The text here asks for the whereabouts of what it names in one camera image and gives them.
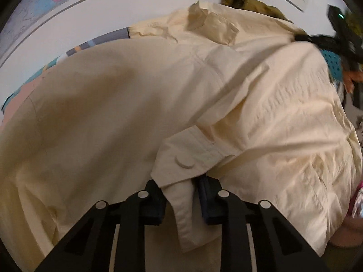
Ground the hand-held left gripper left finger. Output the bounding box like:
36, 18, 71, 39
34, 179, 168, 272

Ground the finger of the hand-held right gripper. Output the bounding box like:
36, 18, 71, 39
293, 33, 341, 56

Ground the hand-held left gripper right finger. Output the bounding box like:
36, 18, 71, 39
197, 176, 331, 272

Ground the cream jacket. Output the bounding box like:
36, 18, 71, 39
0, 0, 363, 264

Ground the person's right hand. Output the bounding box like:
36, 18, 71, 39
342, 69, 363, 95

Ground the teal perforated basket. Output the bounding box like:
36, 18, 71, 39
320, 48, 344, 83

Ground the olive garment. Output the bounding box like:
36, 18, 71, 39
221, 0, 294, 24

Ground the pink object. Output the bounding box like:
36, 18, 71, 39
350, 180, 363, 233

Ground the teal grey patterned bed sheet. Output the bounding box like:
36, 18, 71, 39
0, 27, 131, 114

